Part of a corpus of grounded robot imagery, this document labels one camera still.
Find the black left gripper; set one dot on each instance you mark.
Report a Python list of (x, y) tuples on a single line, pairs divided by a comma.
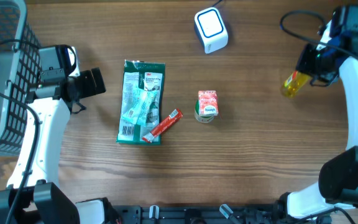
[(90, 89)]

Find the red juice carton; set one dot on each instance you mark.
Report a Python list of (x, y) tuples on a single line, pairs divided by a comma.
[(208, 103)]

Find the yellow dish soap bottle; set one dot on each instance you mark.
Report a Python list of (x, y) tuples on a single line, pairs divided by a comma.
[(293, 83)]

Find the white barcode scanner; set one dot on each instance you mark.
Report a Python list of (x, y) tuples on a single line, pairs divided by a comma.
[(210, 29)]

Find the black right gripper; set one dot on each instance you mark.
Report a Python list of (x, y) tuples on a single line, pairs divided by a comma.
[(302, 65)]

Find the green white round can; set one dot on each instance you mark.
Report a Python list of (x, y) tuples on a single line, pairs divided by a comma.
[(201, 119)]

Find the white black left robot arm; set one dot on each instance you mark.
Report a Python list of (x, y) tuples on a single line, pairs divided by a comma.
[(32, 194)]

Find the green white 3M package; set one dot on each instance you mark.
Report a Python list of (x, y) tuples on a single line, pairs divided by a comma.
[(147, 76)]

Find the grey plastic shopping basket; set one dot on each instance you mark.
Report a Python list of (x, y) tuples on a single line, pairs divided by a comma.
[(19, 68)]

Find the light green wipes packet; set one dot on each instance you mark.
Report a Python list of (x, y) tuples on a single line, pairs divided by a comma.
[(139, 106)]

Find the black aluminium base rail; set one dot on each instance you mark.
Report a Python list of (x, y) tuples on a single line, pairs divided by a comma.
[(248, 214)]

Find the red snack stick packet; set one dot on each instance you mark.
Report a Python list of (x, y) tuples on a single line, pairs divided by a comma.
[(164, 125)]

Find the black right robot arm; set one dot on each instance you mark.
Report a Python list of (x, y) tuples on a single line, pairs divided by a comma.
[(337, 187)]

